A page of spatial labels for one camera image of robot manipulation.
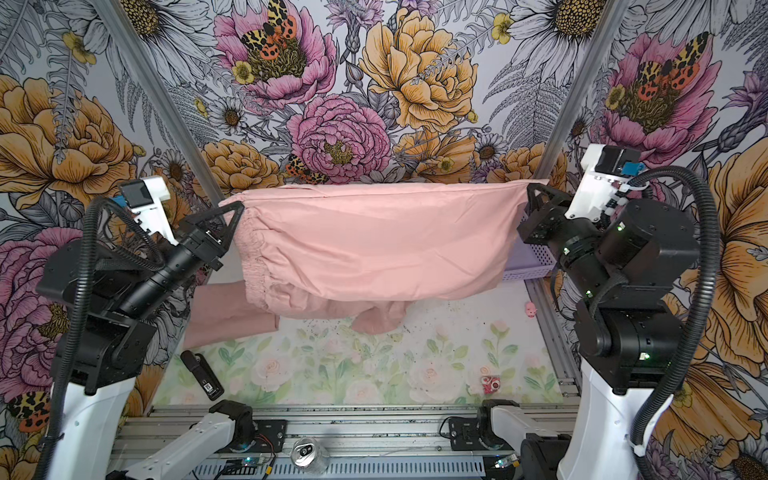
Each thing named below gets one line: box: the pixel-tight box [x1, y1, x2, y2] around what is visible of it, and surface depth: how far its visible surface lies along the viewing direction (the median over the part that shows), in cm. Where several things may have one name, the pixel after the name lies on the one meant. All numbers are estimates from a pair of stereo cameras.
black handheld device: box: [180, 350, 225, 401], surface depth 82 cm
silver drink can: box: [291, 437, 328, 474], surface depth 62 cm
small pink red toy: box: [481, 376, 501, 395], surface depth 81 cm
